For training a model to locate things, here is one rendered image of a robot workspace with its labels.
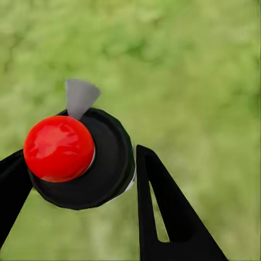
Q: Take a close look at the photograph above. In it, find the pesticide atomizer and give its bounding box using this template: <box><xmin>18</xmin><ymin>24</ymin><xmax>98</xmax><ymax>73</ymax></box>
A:
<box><xmin>23</xmin><ymin>79</ymin><xmax>137</xmax><ymax>210</ymax></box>

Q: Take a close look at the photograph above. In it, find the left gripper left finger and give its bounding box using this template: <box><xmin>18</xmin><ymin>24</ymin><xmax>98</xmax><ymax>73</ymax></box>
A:
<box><xmin>0</xmin><ymin>149</ymin><xmax>33</xmax><ymax>249</ymax></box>

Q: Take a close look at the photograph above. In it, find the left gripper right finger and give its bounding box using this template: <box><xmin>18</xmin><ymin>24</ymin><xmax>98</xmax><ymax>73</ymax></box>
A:
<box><xmin>135</xmin><ymin>145</ymin><xmax>228</xmax><ymax>261</ymax></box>

